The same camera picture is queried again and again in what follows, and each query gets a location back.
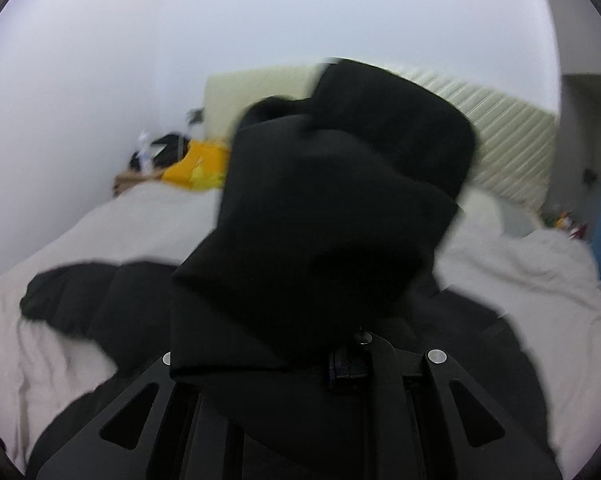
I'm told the black bag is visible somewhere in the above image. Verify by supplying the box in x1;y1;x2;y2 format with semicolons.
129;132;191;171

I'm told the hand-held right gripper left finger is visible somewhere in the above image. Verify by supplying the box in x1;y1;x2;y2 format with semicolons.
35;352;244;480

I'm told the cluster of small bottles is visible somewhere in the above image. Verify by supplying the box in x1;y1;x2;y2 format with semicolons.
551;207;587;240

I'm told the bed with grey sheet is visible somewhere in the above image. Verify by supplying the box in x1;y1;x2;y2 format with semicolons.
0;180;601;480

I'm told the black garment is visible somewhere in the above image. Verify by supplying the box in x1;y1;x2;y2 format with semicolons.
20;57;556;480

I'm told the wooden nightstand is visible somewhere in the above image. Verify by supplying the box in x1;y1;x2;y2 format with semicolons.
113;169;166;197

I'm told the cream quilted headboard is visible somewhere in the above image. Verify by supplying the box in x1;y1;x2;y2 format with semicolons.
203;62;561;211

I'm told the yellow pillow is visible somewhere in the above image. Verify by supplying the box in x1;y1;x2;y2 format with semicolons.
160;139;231;191

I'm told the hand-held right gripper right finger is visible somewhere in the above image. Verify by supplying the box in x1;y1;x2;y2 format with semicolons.
328;327;564;480

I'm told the grey patterned pillow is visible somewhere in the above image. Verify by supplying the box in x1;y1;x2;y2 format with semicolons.
463;190;544;241

